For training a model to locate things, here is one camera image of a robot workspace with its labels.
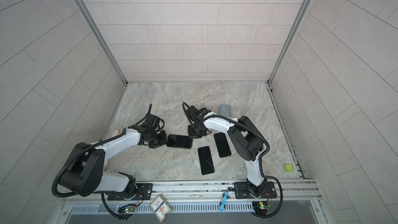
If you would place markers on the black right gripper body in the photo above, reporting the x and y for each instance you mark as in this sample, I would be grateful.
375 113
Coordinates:
198 134

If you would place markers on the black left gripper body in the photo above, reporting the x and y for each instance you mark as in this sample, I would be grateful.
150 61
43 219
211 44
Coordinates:
157 139

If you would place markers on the black phone case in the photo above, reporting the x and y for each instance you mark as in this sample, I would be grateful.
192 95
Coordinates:
179 141

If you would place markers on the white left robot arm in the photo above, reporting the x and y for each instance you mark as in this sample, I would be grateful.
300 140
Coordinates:
83 173

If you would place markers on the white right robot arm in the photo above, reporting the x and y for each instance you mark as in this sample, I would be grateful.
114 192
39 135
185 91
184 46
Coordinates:
247 140

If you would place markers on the black phone middle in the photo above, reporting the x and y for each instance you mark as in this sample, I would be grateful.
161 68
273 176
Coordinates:
205 158

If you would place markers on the black phone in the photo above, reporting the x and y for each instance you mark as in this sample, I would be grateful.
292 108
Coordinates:
222 145
205 158

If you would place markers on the black phone right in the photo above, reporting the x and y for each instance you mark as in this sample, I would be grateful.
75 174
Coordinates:
222 145

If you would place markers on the light blue phone case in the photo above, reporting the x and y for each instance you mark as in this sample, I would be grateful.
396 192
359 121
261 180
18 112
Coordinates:
225 110

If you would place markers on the wooden rolling pin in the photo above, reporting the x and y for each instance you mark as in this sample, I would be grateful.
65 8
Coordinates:
110 153

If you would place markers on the white label card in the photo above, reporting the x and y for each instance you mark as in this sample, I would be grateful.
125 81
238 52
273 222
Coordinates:
160 208

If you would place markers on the blue clip tag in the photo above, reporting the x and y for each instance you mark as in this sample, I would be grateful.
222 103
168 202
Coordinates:
224 201

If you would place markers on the left circuit board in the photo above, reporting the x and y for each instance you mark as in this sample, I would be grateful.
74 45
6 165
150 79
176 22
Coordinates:
127 209

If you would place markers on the circuit board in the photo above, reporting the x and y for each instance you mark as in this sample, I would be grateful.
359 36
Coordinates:
261 209
127 209

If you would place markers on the green cube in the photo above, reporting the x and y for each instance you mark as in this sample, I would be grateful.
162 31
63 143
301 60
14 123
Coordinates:
288 168

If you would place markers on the right circuit board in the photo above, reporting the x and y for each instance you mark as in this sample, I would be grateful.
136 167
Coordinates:
261 209

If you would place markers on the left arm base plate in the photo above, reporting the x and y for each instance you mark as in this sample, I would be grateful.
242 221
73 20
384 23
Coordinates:
140 191

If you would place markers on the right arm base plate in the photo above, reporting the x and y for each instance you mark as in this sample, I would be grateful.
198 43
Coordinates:
247 190

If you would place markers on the aluminium front rail frame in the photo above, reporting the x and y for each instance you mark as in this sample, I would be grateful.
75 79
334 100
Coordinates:
299 201

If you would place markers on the aluminium corner rail left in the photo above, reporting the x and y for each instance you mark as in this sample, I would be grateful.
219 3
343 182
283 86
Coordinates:
99 37

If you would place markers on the aluminium corner rail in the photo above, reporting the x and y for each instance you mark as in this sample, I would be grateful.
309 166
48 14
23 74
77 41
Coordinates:
99 37
296 24

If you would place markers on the aluminium corner rail right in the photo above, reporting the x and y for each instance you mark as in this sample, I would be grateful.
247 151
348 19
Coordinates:
296 24

